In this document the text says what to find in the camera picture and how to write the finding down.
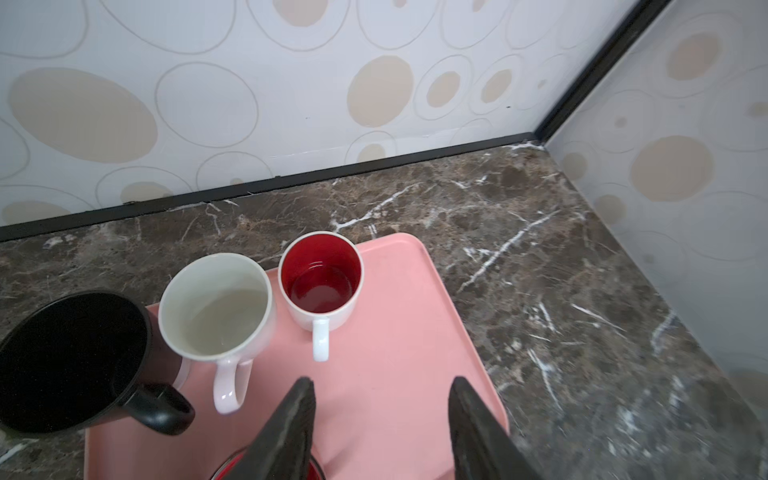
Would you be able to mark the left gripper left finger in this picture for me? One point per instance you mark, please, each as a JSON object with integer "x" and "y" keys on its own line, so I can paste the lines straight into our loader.
{"x": 288, "y": 433}

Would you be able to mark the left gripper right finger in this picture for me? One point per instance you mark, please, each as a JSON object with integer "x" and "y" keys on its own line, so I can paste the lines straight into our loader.
{"x": 481, "y": 447}

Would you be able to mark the red mug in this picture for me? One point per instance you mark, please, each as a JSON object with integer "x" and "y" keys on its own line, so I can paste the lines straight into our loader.
{"x": 242, "y": 465}

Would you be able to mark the pink mug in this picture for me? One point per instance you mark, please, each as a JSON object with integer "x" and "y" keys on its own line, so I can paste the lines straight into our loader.
{"x": 220, "y": 309}

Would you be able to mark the white mug front row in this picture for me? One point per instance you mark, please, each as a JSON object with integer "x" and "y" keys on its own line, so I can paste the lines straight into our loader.
{"x": 321, "y": 275}

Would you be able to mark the black mug white base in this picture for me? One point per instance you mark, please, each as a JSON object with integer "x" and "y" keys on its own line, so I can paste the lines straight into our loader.
{"x": 86, "y": 359}

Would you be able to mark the pink rectangular tray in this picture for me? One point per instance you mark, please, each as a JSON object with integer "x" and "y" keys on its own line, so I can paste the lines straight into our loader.
{"x": 381, "y": 398}

